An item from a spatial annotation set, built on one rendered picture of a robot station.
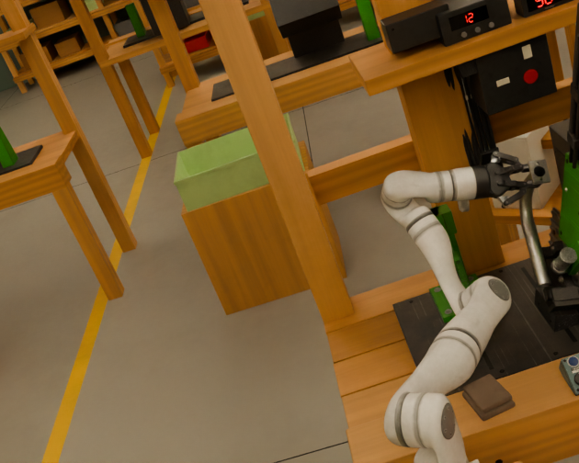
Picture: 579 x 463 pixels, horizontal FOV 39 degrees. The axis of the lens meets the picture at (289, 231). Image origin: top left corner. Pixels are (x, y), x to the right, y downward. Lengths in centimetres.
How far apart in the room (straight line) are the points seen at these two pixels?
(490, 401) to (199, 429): 202
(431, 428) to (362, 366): 73
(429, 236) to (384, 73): 39
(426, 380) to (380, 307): 79
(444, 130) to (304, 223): 43
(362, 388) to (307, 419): 140
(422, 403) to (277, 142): 88
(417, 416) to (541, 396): 51
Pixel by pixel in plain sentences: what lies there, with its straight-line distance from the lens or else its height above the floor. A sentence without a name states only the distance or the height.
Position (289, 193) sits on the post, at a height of 129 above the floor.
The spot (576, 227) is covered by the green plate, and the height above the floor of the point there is 114.
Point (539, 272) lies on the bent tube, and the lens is 197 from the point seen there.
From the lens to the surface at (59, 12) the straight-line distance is 1152.
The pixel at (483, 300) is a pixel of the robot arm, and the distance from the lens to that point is 169.
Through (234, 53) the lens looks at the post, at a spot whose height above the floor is 167.
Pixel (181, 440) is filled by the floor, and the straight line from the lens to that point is 362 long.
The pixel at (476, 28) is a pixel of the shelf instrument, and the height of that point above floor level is 156.
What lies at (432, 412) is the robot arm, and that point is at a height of 122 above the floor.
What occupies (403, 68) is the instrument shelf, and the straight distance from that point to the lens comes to 190.
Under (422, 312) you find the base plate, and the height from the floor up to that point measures 90.
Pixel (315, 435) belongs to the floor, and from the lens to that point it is 332.
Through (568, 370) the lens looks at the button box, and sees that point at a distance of 182.
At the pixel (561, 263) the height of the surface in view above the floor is 107.
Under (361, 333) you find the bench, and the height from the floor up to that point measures 88.
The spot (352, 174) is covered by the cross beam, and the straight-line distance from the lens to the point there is 218.
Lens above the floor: 212
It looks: 26 degrees down
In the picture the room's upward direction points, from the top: 21 degrees counter-clockwise
